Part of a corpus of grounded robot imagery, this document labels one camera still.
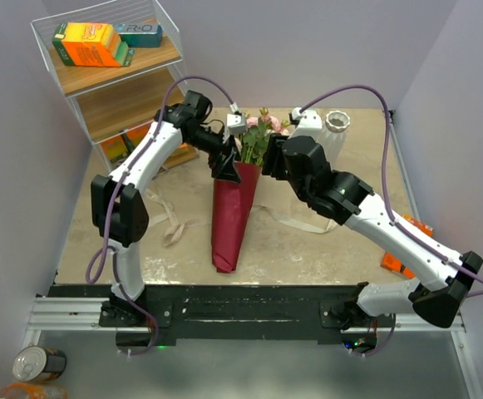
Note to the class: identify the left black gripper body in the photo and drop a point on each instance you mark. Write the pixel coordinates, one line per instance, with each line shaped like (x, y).
(210, 140)

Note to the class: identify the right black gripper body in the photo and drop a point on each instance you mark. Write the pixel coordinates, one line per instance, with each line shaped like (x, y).
(294, 181)

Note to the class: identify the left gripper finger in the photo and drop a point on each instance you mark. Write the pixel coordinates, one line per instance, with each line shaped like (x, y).
(215, 158)
(226, 171)

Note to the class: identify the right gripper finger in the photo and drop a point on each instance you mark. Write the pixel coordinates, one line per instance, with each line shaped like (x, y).
(279, 173)
(273, 163)

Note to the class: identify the red wrapping paper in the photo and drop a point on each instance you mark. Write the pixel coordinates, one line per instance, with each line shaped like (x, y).
(232, 204)

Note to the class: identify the pink flower bunch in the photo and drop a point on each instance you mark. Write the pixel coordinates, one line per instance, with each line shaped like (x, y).
(253, 143)

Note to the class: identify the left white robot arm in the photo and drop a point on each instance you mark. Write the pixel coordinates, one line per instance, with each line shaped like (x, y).
(117, 205)

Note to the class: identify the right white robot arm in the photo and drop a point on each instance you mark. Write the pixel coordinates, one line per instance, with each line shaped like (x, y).
(443, 277)

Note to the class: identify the white ribbed vase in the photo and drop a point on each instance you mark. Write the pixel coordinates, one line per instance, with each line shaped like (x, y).
(333, 133)

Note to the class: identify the orange green box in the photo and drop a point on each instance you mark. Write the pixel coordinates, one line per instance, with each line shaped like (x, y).
(134, 136)

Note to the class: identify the orange box lower shelf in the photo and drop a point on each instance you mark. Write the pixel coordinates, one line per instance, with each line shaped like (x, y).
(114, 149)

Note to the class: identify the teal box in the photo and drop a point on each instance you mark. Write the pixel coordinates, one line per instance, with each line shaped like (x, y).
(140, 34)

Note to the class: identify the orange razor package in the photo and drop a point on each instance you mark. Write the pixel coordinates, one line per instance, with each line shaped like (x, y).
(394, 265)

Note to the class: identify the orange sponge pack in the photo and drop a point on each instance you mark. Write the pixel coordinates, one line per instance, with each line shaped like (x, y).
(91, 44)

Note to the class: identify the metal tin can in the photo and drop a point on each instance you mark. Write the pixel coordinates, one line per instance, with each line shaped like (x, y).
(39, 364)

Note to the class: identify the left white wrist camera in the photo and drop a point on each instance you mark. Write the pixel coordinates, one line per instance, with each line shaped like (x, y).
(236, 124)

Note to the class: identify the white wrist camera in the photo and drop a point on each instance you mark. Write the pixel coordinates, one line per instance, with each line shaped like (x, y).
(306, 123)
(236, 124)

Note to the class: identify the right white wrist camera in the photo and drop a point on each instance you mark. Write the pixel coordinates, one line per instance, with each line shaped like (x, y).
(306, 123)

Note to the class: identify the white wire wooden shelf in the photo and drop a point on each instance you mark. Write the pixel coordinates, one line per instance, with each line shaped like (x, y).
(108, 101)

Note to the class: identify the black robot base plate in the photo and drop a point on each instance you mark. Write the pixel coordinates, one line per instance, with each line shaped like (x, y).
(165, 314)

